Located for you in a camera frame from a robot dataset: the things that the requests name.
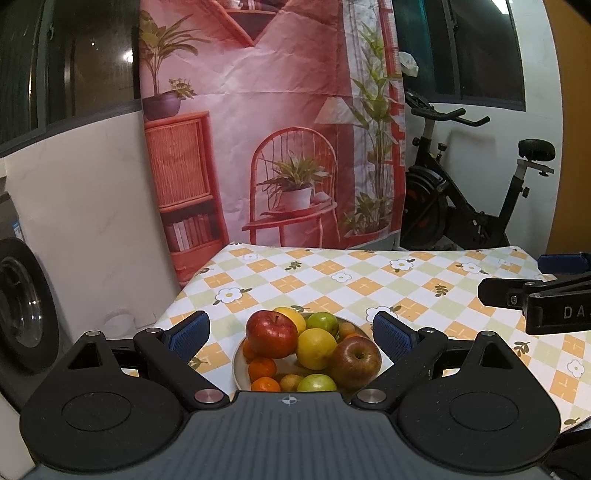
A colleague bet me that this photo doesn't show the dark window with grey frame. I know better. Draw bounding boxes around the dark window with grey frame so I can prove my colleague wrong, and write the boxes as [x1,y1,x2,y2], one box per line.
[392,0,527,112]
[0,0,142,158]

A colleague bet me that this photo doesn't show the yellow lemon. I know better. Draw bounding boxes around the yellow lemon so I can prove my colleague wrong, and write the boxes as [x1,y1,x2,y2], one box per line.
[274,307,307,336]
[296,327,338,371]

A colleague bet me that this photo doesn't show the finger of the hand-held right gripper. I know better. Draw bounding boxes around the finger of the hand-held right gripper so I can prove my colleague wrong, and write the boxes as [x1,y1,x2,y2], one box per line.
[537,252,591,277]
[477,276,546,309]

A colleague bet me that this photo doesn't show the black exercise bike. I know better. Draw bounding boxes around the black exercise bike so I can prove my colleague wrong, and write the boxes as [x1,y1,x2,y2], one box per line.
[399,89,556,253]

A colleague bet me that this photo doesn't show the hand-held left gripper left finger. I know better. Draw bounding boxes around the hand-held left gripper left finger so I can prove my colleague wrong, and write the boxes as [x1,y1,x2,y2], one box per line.
[68,310,230,410]

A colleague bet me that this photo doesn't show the orange wooden door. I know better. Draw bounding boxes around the orange wooden door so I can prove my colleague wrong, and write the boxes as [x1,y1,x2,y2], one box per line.
[547,0,591,258]

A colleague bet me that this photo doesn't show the checked floral tablecloth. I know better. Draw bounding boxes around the checked floral tablecloth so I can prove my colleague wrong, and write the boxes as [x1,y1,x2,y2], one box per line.
[157,242,591,435]

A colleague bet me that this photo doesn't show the brownish red apple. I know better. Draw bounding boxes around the brownish red apple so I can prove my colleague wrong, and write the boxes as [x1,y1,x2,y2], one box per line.
[328,336,383,389]

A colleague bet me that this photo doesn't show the grey washing machine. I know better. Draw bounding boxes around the grey washing machine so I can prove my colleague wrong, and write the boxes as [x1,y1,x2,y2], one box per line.
[0,188,62,412]

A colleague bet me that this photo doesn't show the pink printed backdrop cloth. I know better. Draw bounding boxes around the pink printed backdrop cloth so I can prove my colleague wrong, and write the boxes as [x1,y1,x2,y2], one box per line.
[138,0,407,288]

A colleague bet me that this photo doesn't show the cream round plate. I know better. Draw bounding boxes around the cream round plate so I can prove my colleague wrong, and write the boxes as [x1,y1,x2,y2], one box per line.
[232,314,385,393]

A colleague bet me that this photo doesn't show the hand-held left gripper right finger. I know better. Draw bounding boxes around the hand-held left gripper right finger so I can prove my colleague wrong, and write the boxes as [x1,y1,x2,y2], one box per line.
[353,310,514,411]

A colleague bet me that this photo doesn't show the round green fruit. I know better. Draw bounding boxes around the round green fruit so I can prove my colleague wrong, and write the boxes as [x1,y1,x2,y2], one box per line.
[296,373,339,392]
[307,312,341,336]

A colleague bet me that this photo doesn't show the white round container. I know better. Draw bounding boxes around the white round container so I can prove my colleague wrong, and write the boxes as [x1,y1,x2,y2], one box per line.
[103,308,136,334]

